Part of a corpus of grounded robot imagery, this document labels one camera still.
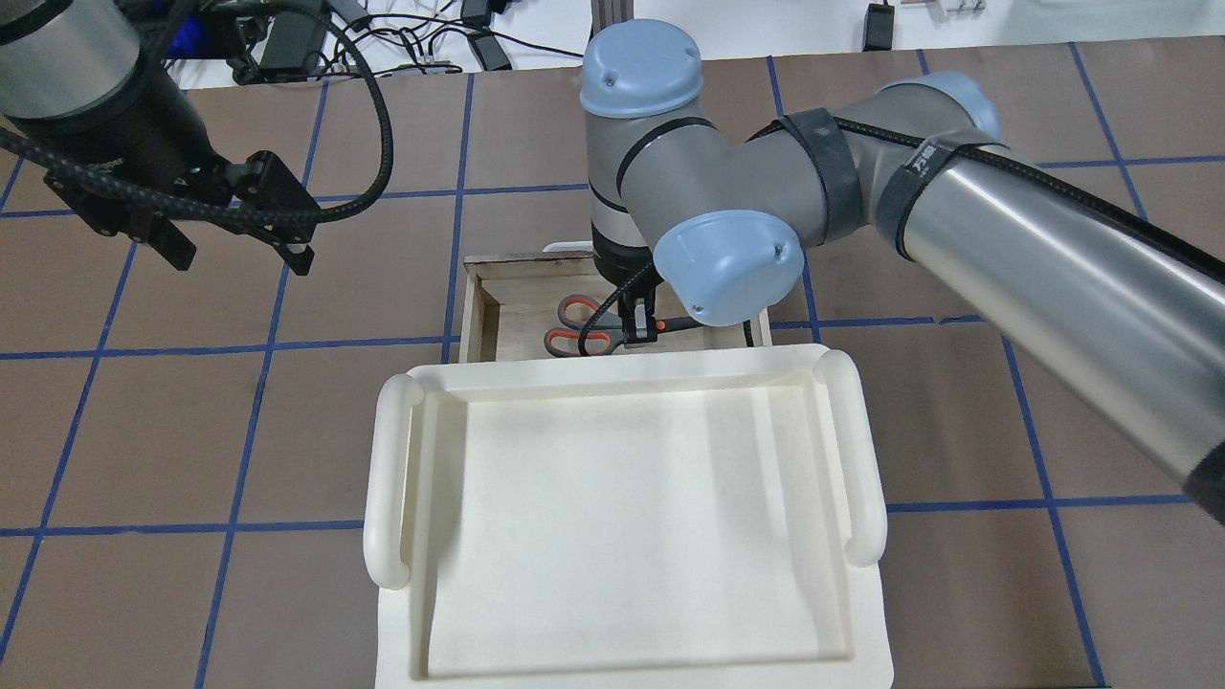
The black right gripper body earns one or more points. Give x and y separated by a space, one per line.
635 316

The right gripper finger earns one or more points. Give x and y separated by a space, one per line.
638 323

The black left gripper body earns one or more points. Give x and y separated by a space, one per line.
142 122

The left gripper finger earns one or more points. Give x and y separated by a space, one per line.
297 254
169 243

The grey orange scissors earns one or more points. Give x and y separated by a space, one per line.
605 335

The wooden drawer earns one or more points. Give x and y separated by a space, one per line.
511 303

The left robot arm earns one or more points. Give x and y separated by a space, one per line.
79 81

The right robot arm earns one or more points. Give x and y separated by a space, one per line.
1127 316

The black power adapter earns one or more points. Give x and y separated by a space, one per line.
292 50

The white plastic tray cabinet top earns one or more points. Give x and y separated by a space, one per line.
702 519

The aluminium frame post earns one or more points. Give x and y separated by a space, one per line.
605 13

